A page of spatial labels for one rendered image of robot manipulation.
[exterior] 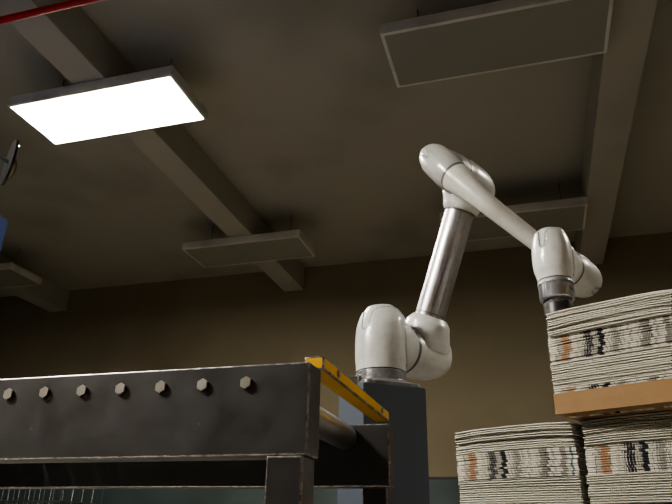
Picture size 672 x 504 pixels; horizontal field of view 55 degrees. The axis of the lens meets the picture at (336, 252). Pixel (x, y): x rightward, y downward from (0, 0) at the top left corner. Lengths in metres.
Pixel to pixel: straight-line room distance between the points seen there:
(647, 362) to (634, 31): 3.92
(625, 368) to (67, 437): 1.05
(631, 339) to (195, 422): 0.92
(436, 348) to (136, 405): 1.33
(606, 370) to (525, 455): 0.26
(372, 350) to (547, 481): 0.69
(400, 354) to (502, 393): 6.37
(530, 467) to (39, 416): 1.00
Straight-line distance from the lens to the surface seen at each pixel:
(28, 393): 1.10
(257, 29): 5.35
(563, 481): 1.51
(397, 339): 1.99
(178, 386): 0.95
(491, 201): 2.00
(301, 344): 9.01
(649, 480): 1.47
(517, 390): 8.33
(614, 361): 1.47
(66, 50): 5.38
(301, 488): 0.85
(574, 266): 1.82
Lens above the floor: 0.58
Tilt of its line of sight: 24 degrees up
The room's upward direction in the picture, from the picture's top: 1 degrees clockwise
